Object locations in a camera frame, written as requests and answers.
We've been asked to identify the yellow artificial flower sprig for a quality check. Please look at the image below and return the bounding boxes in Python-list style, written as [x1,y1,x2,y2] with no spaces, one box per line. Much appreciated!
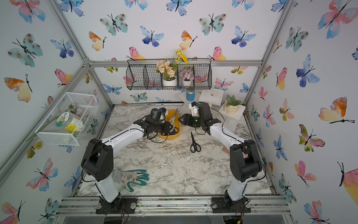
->
[173,49,188,64]

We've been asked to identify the cream handled kitchen scissors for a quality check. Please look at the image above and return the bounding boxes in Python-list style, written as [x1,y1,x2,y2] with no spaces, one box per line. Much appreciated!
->
[169,108,178,132]

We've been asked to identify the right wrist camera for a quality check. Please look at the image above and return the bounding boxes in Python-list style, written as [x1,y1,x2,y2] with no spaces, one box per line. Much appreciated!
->
[189,102,199,117]

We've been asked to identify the black wire wall basket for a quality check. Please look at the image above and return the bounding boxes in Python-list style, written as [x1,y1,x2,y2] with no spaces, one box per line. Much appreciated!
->
[124,58,212,90]

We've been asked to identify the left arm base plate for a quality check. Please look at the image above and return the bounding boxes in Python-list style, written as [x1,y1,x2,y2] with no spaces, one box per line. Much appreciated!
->
[96,196,138,215]

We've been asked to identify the purple flowers white pot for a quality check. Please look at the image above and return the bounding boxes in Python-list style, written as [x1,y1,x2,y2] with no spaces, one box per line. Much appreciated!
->
[180,68,194,87]

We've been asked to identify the blue tin can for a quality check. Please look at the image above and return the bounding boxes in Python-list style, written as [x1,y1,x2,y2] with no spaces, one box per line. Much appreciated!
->
[186,87,195,102]

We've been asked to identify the succulent in cream pot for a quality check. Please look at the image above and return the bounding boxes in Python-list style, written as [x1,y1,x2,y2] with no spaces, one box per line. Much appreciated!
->
[224,94,246,115]

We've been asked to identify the yellow plastic storage box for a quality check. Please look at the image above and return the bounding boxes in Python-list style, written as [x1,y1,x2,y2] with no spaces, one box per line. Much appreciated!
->
[159,110,181,140]

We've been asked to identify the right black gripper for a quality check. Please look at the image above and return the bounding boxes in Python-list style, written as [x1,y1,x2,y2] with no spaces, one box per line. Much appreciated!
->
[177,113,204,127]

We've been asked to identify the clear acrylic wall box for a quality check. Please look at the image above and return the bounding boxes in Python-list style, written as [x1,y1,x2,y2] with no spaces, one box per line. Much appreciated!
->
[35,92,98,146]

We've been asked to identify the green lid yellow jar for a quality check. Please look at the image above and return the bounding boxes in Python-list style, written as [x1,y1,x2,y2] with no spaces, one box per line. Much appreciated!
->
[56,112,84,133]

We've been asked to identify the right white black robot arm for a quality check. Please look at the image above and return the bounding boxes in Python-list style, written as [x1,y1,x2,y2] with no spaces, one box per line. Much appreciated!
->
[179,102,263,202]

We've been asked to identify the white tiered display stand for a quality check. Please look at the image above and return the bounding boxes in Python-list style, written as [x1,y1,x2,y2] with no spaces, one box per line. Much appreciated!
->
[179,88,246,131]

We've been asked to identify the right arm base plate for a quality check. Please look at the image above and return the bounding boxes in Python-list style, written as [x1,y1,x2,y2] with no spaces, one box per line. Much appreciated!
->
[211,193,251,214]

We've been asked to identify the large black scissors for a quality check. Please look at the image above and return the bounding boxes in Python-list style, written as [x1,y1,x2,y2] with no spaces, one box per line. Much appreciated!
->
[190,133,201,153]

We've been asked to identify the peach flowers white pot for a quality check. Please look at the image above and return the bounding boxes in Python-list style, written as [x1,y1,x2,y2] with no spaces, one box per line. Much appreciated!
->
[156,60,178,87]

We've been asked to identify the aluminium front rail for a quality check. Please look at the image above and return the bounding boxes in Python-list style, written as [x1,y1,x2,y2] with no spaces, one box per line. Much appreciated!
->
[56,195,291,217]

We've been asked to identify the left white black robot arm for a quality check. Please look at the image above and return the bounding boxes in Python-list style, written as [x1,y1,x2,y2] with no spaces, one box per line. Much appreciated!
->
[81,107,173,203]

